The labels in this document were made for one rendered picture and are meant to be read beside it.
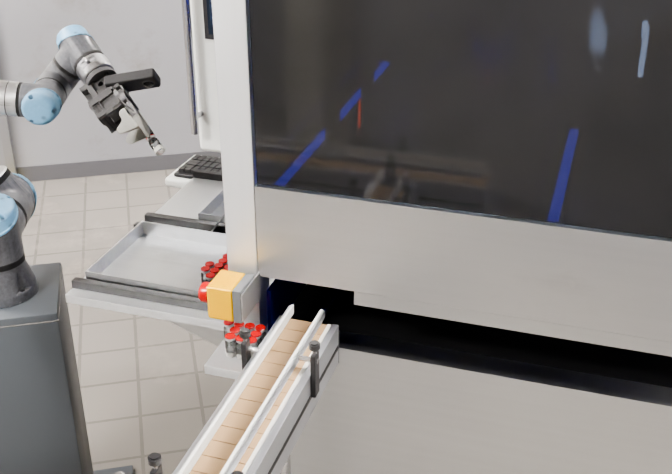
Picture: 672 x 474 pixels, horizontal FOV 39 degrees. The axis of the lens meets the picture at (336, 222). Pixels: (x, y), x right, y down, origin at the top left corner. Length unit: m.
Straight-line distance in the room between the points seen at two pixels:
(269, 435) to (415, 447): 0.47
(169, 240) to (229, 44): 0.75
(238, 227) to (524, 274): 0.55
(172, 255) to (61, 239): 2.13
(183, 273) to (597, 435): 0.96
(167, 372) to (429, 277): 1.77
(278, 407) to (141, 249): 0.75
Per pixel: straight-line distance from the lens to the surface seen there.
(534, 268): 1.70
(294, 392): 1.68
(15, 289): 2.30
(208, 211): 2.40
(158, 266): 2.20
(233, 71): 1.70
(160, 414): 3.18
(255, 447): 1.58
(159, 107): 4.81
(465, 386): 1.86
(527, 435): 1.91
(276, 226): 1.79
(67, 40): 2.21
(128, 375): 3.38
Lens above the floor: 1.95
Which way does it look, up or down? 27 degrees down
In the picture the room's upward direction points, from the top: straight up
